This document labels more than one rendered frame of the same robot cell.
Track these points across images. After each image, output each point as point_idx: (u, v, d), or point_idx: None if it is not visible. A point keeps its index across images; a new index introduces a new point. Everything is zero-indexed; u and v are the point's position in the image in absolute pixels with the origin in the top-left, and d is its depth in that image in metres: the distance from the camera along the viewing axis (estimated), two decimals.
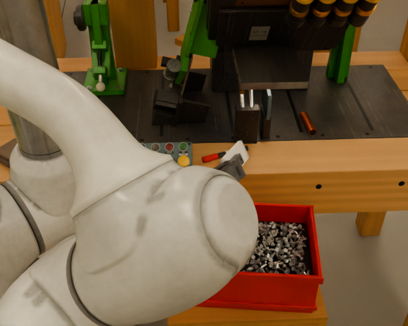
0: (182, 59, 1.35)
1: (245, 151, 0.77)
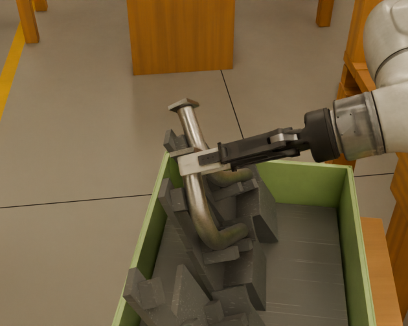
0: None
1: None
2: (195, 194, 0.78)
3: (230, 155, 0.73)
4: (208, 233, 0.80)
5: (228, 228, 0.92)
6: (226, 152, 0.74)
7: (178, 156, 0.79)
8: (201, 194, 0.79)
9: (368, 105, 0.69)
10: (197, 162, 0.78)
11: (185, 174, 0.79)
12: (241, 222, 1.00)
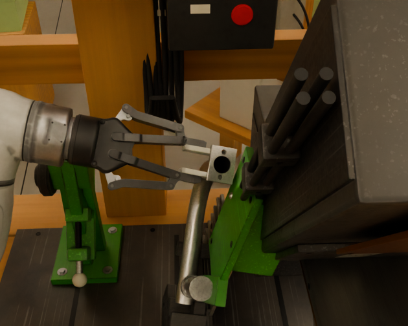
0: (217, 283, 0.77)
1: None
2: None
3: (172, 123, 0.80)
4: None
5: (191, 250, 0.89)
6: (177, 125, 0.80)
7: None
8: (204, 162, 0.85)
9: (39, 101, 0.74)
10: (207, 149, 0.80)
11: (221, 159, 0.82)
12: (182, 303, 0.87)
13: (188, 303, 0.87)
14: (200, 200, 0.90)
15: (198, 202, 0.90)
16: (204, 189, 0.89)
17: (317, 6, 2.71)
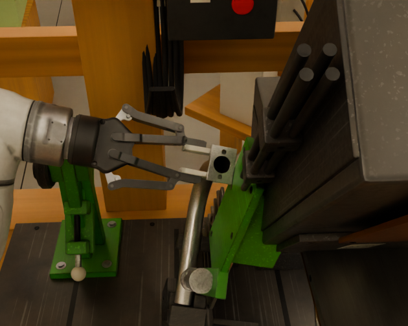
0: (217, 275, 0.76)
1: None
2: None
3: (172, 123, 0.80)
4: None
5: (190, 250, 0.88)
6: (177, 125, 0.80)
7: None
8: (204, 162, 0.85)
9: (39, 101, 0.74)
10: (207, 149, 0.80)
11: (221, 159, 0.82)
12: (181, 303, 0.87)
13: (187, 303, 0.87)
14: (200, 200, 0.90)
15: (197, 202, 0.90)
16: (204, 189, 0.89)
17: None
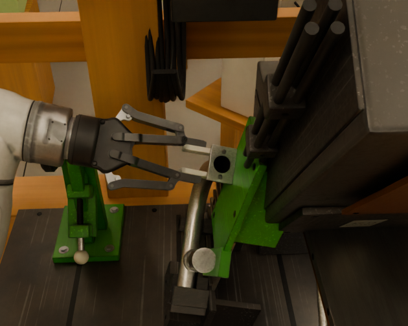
0: (221, 254, 0.77)
1: None
2: None
3: (172, 123, 0.80)
4: None
5: None
6: (176, 125, 0.80)
7: None
8: (204, 162, 0.85)
9: (39, 101, 0.74)
10: (207, 149, 0.80)
11: (221, 159, 0.82)
12: None
13: None
14: (199, 200, 0.90)
15: (197, 203, 0.90)
16: (203, 190, 0.89)
17: None
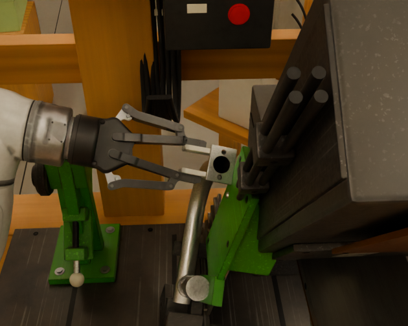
0: (214, 282, 0.77)
1: None
2: None
3: (172, 123, 0.80)
4: None
5: (190, 249, 0.89)
6: (177, 125, 0.80)
7: None
8: (204, 162, 0.85)
9: (39, 101, 0.74)
10: (207, 149, 0.80)
11: (221, 159, 0.82)
12: (179, 302, 0.87)
13: (186, 303, 0.87)
14: (199, 199, 0.90)
15: (197, 202, 0.90)
16: (204, 189, 0.89)
17: None
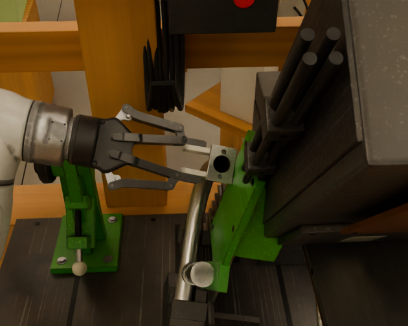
0: (219, 268, 0.76)
1: None
2: None
3: (172, 123, 0.80)
4: None
5: (190, 251, 0.88)
6: (176, 125, 0.80)
7: None
8: (204, 162, 0.85)
9: (39, 101, 0.74)
10: (207, 149, 0.80)
11: (221, 159, 0.82)
12: None
13: None
14: (200, 200, 0.90)
15: (197, 204, 0.90)
16: (204, 190, 0.89)
17: None
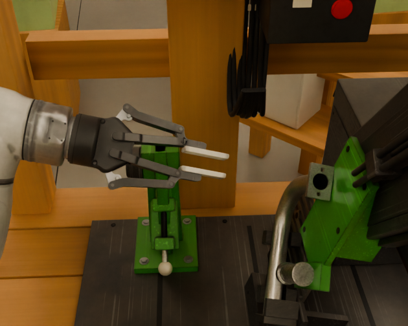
0: (321, 269, 0.80)
1: (220, 178, 0.81)
2: (301, 175, 0.88)
3: (172, 125, 0.80)
4: None
5: (278, 264, 0.91)
6: (177, 127, 0.80)
7: (228, 154, 0.79)
8: (296, 178, 0.88)
9: (40, 100, 0.74)
10: (207, 151, 0.80)
11: (315, 176, 0.85)
12: None
13: None
14: (287, 215, 0.93)
15: (284, 217, 0.93)
16: (292, 204, 0.92)
17: None
